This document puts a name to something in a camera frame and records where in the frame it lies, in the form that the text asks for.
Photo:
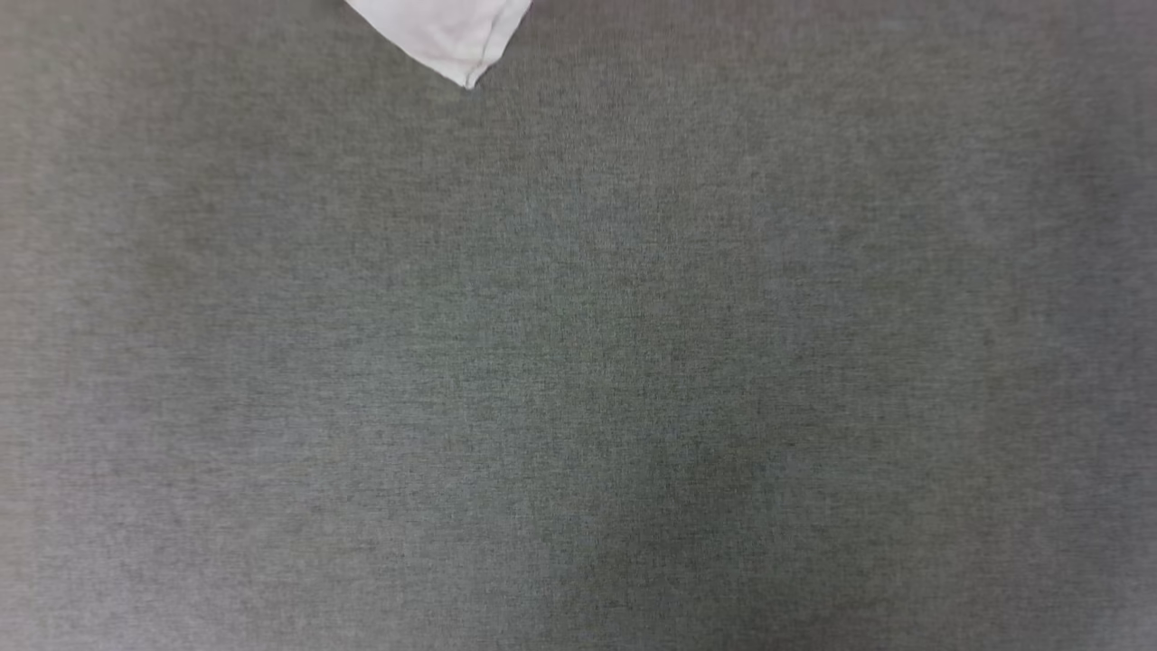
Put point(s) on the red and white garment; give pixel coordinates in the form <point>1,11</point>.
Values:
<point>447,32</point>

